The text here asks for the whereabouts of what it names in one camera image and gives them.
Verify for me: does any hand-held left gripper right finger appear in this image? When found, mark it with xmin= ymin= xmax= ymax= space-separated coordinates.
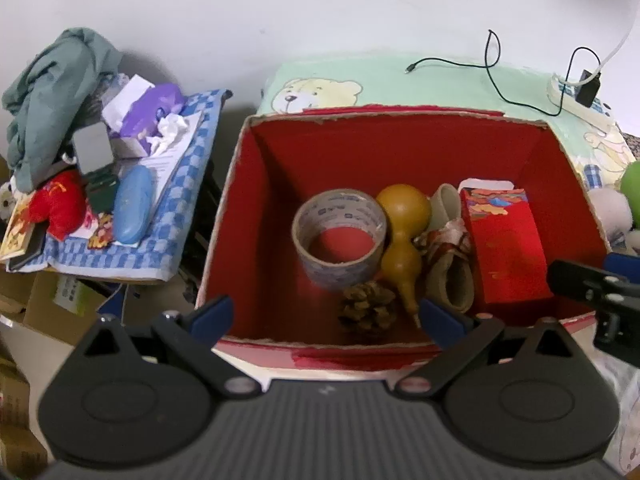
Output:
xmin=395 ymin=299 xmax=584 ymax=398

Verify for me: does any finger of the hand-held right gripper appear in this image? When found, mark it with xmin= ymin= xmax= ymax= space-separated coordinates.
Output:
xmin=546 ymin=259 xmax=640 ymax=346
xmin=602 ymin=253 xmax=640 ymax=279

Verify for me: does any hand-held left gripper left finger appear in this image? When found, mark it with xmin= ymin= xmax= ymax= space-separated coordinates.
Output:
xmin=75 ymin=296 xmax=262 ymax=402

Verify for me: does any printed packing tape roll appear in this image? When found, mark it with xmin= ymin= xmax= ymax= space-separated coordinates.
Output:
xmin=292 ymin=187 xmax=389 ymax=292

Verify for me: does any brown gourd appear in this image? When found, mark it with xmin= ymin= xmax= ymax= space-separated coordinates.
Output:
xmin=375 ymin=183 xmax=434 ymax=329

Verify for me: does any red cardboard box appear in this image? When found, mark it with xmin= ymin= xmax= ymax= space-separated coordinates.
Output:
xmin=195 ymin=105 xmax=614 ymax=372

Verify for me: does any beige roll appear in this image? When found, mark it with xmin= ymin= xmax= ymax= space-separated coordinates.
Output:
xmin=429 ymin=183 xmax=464 ymax=233
xmin=425 ymin=254 xmax=474 ymax=314

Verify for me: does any white plush toy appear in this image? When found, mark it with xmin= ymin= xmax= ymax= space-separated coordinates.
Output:
xmin=587 ymin=187 xmax=634 ymax=247

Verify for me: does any brown pine cone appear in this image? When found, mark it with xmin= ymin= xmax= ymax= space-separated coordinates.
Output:
xmin=339 ymin=280 xmax=399 ymax=344

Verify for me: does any red patterned gift box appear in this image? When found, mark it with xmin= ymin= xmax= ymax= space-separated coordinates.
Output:
xmin=460 ymin=187 xmax=554 ymax=317

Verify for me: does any green ball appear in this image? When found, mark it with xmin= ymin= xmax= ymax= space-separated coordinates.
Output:
xmin=620 ymin=160 xmax=640 ymax=227

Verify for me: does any floral ribbon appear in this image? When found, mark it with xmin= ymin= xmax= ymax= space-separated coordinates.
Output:
xmin=414 ymin=219 xmax=472 ymax=262

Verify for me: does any blue checked cloth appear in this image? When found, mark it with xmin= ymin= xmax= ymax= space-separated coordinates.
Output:
xmin=7 ymin=89 xmax=234 ymax=282

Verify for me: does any blue glasses case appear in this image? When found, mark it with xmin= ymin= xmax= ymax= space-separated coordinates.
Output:
xmin=112 ymin=165 xmax=154 ymax=247

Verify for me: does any cartoon sticker card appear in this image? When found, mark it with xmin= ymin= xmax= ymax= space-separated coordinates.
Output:
xmin=87 ymin=212 xmax=117 ymax=252

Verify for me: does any dark green case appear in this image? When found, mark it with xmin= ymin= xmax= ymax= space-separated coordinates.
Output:
xmin=84 ymin=170 xmax=122 ymax=214

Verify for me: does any white power strip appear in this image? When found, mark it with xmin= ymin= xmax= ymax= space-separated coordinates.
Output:
xmin=547 ymin=72 xmax=617 ymax=127

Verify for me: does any black charger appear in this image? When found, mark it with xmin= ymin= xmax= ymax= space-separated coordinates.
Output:
xmin=574 ymin=69 xmax=604 ymax=109

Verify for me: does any crumpled white tissue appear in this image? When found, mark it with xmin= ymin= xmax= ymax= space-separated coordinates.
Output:
xmin=149 ymin=112 xmax=190 ymax=157

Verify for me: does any red plush toy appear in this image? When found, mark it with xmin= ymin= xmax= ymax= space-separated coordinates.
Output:
xmin=29 ymin=170 xmax=89 ymax=241

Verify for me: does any grey box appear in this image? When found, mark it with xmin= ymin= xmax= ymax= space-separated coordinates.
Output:
xmin=72 ymin=123 xmax=114 ymax=175

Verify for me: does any purple tissue pack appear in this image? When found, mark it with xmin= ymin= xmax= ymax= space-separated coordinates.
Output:
xmin=120 ymin=83 xmax=184 ymax=142

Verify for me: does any illustrated book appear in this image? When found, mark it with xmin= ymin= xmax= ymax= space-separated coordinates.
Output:
xmin=0 ymin=194 xmax=37 ymax=262

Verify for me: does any bear print bed sheet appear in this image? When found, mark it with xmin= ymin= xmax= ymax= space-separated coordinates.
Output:
xmin=255 ymin=52 xmax=640 ymax=476

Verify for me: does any grey-green cloth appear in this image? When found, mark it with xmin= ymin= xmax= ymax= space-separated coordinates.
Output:
xmin=2 ymin=27 xmax=124 ymax=189

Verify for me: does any white cable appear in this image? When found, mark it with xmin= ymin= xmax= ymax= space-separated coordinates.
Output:
xmin=594 ymin=7 xmax=637 ymax=82

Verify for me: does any black cable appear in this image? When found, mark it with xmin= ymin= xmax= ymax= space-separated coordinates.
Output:
xmin=405 ymin=29 xmax=603 ymax=119

